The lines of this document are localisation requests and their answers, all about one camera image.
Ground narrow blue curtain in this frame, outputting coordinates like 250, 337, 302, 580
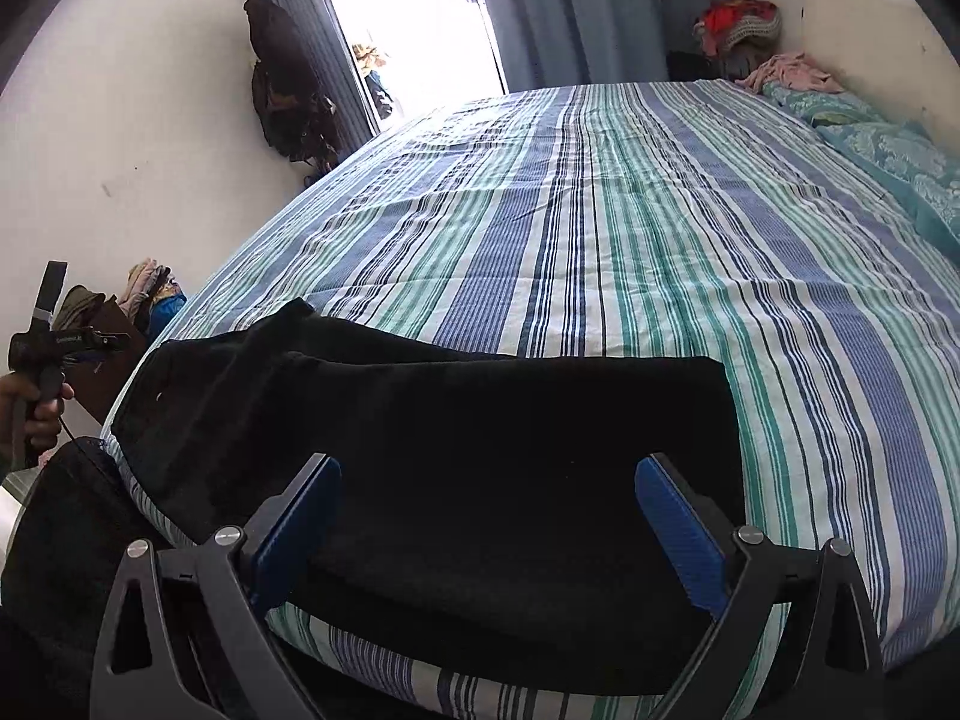
251, 0, 391, 140

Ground small teal patterned pillow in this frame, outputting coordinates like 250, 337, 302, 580
761, 82, 882, 128

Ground person's left hand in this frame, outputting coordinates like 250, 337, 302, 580
0, 373, 76, 458

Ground wide blue curtain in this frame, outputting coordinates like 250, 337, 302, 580
469, 0, 755, 91

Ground red clothes pile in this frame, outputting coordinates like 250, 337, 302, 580
691, 0, 782, 57

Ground brown wooden furniture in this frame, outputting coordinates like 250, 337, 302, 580
71, 298, 151, 425

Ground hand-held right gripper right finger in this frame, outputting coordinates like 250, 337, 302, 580
634, 454, 886, 720

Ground dark hanging clothes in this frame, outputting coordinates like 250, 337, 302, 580
244, 0, 342, 170

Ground black pants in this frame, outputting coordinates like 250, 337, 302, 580
111, 298, 747, 695

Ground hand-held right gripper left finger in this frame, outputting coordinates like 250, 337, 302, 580
88, 452, 342, 720

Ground pink crumpled cloth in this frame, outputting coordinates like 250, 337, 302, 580
735, 52, 845, 95

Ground large teal patterned pillow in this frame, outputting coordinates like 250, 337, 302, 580
814, 116, 960, 263

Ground pile of folded clothes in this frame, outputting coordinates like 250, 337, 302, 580
124, 261, 179, 320

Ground striped bed sheet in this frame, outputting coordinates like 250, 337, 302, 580
101, 79, 960, 720

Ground hanging laundry outside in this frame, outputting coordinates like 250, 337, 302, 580
352, 43, 395, 119

